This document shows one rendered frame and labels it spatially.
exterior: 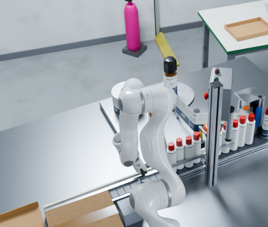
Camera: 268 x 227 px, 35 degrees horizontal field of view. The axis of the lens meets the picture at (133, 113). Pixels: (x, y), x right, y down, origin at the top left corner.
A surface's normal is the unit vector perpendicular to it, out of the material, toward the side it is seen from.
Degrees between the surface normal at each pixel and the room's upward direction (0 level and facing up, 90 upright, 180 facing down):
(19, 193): 0
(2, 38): 90
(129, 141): 50
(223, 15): 0
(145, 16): 90
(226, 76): 0
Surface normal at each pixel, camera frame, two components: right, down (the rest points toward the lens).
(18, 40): 0.20, 0.61
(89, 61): -0.07, -0.77
